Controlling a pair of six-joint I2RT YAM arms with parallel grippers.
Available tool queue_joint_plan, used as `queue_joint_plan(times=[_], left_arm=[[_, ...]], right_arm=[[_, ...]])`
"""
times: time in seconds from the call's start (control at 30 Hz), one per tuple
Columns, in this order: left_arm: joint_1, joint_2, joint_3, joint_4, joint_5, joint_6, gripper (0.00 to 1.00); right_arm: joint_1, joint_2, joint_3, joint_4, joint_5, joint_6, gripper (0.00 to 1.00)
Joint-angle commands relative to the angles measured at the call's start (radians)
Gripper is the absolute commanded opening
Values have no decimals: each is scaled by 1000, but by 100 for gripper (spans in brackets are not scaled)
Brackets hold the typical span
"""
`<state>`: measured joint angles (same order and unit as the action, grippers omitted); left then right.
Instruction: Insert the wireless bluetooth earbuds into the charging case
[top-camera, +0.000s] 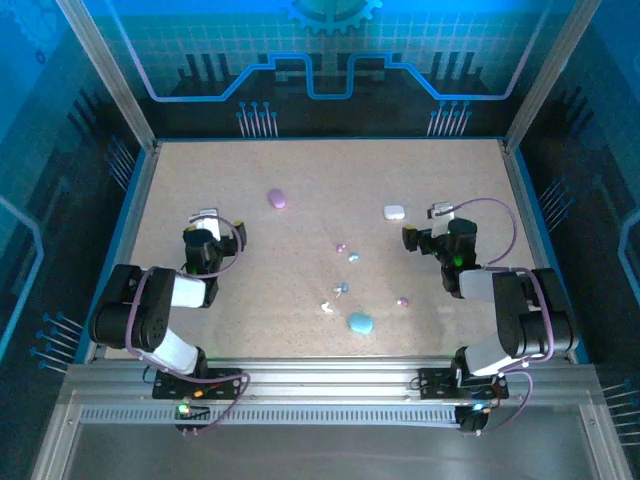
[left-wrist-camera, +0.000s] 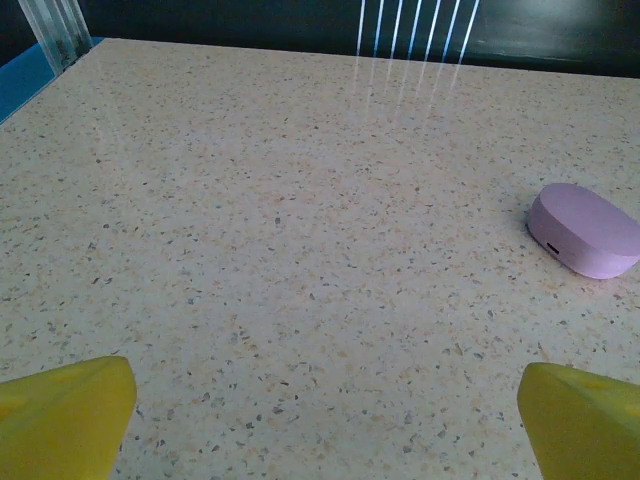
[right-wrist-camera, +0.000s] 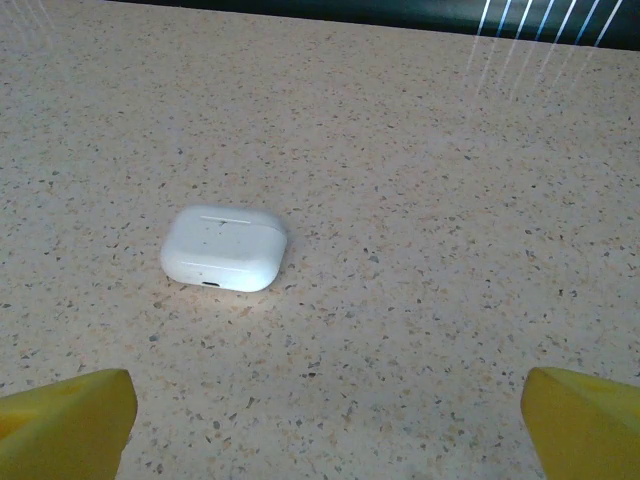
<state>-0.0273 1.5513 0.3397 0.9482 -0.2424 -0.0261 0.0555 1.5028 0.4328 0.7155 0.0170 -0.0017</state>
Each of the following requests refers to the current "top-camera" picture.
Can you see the white earbud charging case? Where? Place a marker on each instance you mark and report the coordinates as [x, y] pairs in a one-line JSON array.
[[394, 212]]

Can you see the purple earbud charging case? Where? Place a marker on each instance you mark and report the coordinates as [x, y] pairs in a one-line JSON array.
[[276, 198]]

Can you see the blue earbud charging case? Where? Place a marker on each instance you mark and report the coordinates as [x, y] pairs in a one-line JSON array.
[[360, 323]]

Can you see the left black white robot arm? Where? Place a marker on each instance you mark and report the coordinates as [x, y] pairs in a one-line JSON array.
[[150, 320]]

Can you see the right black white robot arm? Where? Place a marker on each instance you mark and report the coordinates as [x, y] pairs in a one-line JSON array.
[[515, 310]]

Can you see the left black controller box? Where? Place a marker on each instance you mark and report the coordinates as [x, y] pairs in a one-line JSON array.
[[197, 414]]

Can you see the black controller box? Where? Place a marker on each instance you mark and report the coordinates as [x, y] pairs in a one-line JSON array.
[[470, 422], [197, 414]]

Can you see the right black controller box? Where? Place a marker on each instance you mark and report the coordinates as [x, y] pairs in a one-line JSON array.
[[470, 422]]

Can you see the grey metal front shelf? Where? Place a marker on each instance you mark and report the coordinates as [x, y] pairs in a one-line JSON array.
[[325, 455]]

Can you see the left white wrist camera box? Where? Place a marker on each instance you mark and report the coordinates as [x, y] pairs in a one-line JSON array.
[[210, 227]]

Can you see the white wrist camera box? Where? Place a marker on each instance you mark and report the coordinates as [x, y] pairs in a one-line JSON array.
[[210, 227], [442, 209]]

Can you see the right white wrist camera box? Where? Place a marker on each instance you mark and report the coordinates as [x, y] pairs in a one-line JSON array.
[[442, 209]]

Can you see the left aluminium table side rail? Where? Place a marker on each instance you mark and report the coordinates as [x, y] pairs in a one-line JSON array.
[[126, 240]]

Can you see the aluminium table side rail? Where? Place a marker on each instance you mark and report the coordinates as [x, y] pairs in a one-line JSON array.
[[126, 240], [522, 200]]

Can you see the right aluminium table side rail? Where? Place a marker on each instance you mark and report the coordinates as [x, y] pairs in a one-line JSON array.
[[522, 200]]

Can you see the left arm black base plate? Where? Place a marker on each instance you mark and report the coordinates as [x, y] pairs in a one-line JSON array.
[[227, 382]]

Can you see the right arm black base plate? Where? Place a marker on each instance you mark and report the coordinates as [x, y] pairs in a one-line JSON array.
[[435, 382]]

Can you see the aluminium front rail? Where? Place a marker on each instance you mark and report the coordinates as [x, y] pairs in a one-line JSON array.
[[325, 375]]

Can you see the right aluminium frame post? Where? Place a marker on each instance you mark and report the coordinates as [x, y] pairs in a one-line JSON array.
[[550, 75]]

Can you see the aluminium frame post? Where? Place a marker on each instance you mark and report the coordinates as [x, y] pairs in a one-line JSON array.
[[550, 75], [111, 75]]

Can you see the left aluminium frame post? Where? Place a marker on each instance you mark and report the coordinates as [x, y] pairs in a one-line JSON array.
[[111, 75]]

